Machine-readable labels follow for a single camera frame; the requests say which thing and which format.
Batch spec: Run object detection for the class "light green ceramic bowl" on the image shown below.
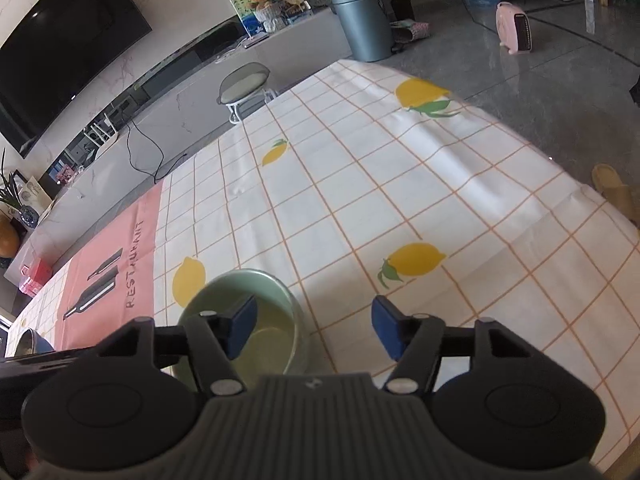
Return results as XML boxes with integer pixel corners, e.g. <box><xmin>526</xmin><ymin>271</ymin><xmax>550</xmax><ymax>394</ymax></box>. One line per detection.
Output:
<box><xmin>178</xmin><ymin>269</ymin><xmax>309</xmax><ymax>389</ymax></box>

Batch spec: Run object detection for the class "pink restaurant placemat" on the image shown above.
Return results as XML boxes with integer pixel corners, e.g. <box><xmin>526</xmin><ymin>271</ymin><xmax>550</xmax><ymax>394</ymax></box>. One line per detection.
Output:
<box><xmin>50</xmin><ymin>184</ymin><xmax>162</xmax><ymax>350</ymax></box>

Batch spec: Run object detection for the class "lemon checked tablecloth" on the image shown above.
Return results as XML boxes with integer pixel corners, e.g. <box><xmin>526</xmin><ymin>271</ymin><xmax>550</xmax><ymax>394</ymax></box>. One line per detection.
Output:
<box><xmin>8</xmin><ymin>60</ymin><xmax>639</xmax><ymax>469</ymax></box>

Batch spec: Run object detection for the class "red tissue box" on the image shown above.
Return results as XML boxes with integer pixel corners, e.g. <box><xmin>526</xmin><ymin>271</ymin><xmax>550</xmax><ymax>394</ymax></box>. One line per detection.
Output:
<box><xmin>18</xmin><ymin>257</ymin><xmax>52</xmax><ymax>298</ymax></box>

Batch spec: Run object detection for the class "grey white tv cabinet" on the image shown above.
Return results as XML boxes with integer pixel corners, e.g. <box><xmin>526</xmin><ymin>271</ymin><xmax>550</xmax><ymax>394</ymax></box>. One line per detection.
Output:
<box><xmin>4</xmin><ymin>9</ymin><xmax>352</xmax><ymax>285</ymax></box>

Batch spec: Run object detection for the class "orange gourd vase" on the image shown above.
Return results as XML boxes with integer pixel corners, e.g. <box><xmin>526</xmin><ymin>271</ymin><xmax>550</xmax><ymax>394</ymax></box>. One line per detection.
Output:
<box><xmin>0</xmin><ymin>216</ymin><xmax>21</xmax><ymax>259</ymax></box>

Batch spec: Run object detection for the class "white wifi router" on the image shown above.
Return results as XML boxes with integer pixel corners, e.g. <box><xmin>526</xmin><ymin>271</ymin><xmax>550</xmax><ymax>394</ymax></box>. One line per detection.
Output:
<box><xmin>82</xmin><ymin>113</ymin><xmax>119</xmax><ymax>159</ymax></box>

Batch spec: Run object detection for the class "plant in blue vase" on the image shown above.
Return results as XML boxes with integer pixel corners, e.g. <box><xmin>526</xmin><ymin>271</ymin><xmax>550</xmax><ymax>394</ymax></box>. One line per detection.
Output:
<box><xmin>0</xmin><ymin>150</ymin><xmax>39</xmax><ymax>229</ymax></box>

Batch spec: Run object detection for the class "small grey rolling stool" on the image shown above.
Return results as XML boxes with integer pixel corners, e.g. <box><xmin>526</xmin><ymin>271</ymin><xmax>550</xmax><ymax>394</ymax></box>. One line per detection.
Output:
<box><xmin>217</xmin><ymin>62</ymin><xmax>278</xmax><ymax>126</ymax></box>

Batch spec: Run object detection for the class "tan rubber slipper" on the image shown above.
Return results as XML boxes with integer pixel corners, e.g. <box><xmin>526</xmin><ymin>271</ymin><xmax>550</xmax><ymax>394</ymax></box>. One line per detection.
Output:
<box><xmin>591</xmin><ymin>164</ymin><xmax>639</xmax><ymax>226</ymax></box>

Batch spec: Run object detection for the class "grey round trash can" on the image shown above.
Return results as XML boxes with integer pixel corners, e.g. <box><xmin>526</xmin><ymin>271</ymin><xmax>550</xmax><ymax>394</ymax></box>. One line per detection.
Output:
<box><xmin>331</xmin><ymin>0</ymin><xmax>394</xmax><ymax>62</ymax></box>

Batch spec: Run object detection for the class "pink space heater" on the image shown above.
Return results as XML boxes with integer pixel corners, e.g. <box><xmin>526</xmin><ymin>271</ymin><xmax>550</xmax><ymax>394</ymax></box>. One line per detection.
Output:
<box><xmin>496</xmin><ymin>1</ymin><xmax>533</xmax><ymax>55</ymax></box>

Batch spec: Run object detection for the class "green picture board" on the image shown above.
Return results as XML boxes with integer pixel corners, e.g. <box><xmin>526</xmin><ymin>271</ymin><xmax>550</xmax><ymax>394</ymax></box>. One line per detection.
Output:
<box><xmin>231</xmin><ymin>0</ymin><xmax>288</xmax><ymax>37</ymax></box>

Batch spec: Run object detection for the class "black power cable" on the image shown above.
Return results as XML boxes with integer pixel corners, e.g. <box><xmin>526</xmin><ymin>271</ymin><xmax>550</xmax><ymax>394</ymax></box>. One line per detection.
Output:
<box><xmin>124</xmin><ymin>120</ymin><xmax>189</xmax><ymax>184</ymax></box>

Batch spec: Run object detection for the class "black wall television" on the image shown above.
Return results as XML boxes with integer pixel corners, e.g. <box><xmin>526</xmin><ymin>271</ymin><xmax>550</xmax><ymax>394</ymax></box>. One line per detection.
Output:
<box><xmin>1</xmin><ymin>0</ymin><xmax>151</xmax><ymax>157</ymax></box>

